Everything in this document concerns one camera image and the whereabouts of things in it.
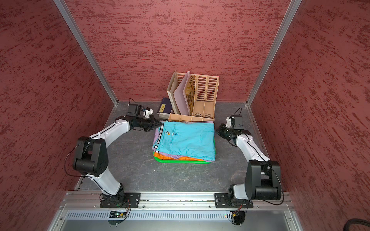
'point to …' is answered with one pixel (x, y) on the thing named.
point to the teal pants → (191, 139)
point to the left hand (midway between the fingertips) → (161, 126)
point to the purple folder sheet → (179, 95)
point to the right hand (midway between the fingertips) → (215, 131)
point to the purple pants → (175, 155)
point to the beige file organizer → (200, 93)
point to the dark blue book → (165, 109)
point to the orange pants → (161, 156)
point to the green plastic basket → (186, 161)
